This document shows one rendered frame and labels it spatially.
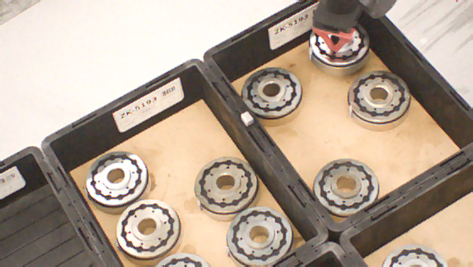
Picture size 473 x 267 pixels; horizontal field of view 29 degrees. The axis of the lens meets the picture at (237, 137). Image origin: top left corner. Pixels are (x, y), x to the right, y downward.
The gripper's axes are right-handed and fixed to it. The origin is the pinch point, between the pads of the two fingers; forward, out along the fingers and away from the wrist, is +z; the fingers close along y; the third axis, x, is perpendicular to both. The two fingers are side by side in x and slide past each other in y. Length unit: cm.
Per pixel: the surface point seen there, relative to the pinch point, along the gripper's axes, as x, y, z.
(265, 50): 11.9, -4.4, 3.2
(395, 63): -10.2, -0.3, 3.0
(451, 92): -20.8, -7.7, -3.3
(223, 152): 12.3, -23.9, 7.4
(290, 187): -2.6, -31.5, -1.8
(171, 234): 13.7, -41.8, 5.2
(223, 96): 13.6, -18.9, -1.5
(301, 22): 7.3, 1.2, 0.3
